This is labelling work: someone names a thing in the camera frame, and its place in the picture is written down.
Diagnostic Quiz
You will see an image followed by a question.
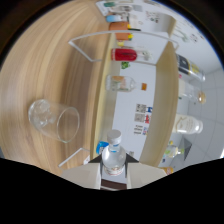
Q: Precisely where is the glass jar with cork lid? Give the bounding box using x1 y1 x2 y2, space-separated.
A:
179 83 207 104

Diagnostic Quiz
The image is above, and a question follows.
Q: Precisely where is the blue and white cup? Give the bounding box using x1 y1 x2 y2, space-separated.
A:
106 14 123 24

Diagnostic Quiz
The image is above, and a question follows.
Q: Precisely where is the clear drinking glass with ice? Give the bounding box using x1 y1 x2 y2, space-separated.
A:
27 98 81 144

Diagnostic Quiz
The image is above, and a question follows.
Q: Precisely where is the wall poster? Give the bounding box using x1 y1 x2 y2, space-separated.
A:
134 103 153 124
134 122 149 136

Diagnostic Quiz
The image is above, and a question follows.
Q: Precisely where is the green potted plant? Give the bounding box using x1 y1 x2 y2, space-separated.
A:
120 61 132 70

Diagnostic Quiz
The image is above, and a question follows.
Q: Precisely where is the two-tier wooden shelf rack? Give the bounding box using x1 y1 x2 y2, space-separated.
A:
58 14 181 168

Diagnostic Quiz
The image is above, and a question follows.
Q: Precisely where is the orange pot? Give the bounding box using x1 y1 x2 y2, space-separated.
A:
109 21 129 41

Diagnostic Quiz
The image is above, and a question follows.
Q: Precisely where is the red liquid bottle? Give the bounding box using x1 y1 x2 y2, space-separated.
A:
110 48 149 63

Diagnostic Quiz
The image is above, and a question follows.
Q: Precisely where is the clear bottle with orange cap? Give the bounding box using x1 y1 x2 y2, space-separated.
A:
105 75 148 93

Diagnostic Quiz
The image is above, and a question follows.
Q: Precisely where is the clear bottle with green cap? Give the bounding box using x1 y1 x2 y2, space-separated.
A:
164 143 186 158

